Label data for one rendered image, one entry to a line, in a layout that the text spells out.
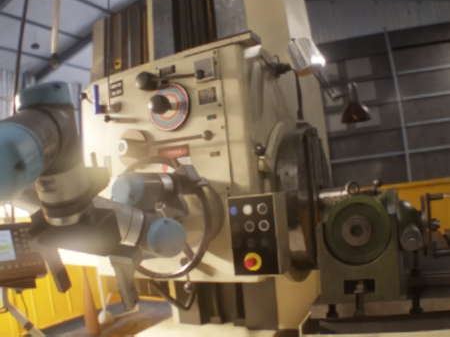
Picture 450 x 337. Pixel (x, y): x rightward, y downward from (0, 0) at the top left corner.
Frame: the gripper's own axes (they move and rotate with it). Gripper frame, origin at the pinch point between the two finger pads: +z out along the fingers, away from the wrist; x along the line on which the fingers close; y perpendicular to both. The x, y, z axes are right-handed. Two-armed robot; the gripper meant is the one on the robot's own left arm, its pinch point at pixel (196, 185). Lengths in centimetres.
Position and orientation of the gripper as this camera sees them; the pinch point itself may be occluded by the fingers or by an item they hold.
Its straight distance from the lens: 110.6
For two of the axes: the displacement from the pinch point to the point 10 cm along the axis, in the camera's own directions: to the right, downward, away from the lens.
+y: -5.2, -8.1, 2.8
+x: -7.3, 5.9, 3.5
